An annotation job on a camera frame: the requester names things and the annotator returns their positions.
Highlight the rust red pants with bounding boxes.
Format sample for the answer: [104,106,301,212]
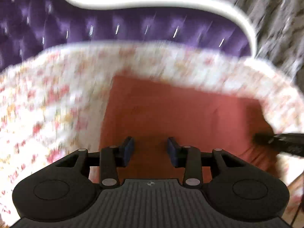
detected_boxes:
[100,75,279,181]

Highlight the floral bed sheet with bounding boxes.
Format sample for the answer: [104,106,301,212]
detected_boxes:
[1,42,303,227]

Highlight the brown damask curtain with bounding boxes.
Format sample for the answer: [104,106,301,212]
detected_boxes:
[227,0,303,89]

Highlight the purple tufted headboard white frame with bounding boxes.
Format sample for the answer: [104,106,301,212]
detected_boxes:
[1,0,257,69]

